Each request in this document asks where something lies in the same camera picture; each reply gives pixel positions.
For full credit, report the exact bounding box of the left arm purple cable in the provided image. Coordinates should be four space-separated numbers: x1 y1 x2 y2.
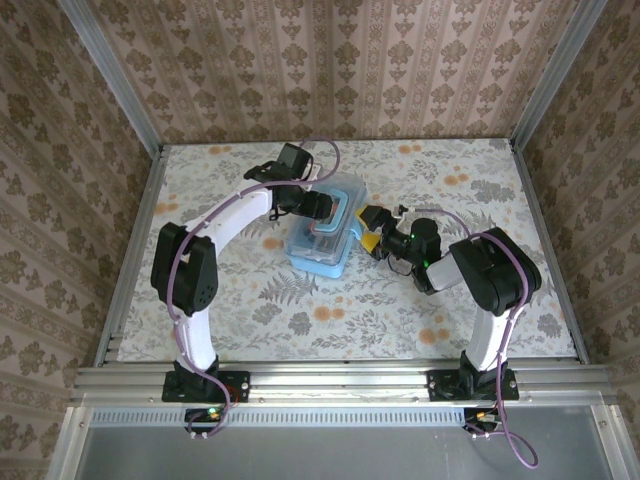
167 137 344 441

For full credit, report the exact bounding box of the aluminium frame post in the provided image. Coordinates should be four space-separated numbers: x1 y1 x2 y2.
55 0 164 154
512 0 611 149

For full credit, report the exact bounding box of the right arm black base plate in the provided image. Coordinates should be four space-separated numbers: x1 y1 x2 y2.
427 369 520 402

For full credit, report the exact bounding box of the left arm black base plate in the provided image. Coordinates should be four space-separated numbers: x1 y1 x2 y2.
162 370 252 403

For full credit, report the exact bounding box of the grey metal panel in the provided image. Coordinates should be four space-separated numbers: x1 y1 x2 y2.
47 405 631 480

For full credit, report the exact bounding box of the transparent blue tool box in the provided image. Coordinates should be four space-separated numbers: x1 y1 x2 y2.
284 172 370 280

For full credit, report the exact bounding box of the aluminium table side rail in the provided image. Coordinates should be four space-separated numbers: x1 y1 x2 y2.
509 142 592 365
93 144 170 369

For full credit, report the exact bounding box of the aluminium mounting rail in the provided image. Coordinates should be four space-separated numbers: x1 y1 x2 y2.
69 363 615 407

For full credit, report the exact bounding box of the grey slotted cable duct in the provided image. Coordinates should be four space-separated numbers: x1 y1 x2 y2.
89 407 471 427

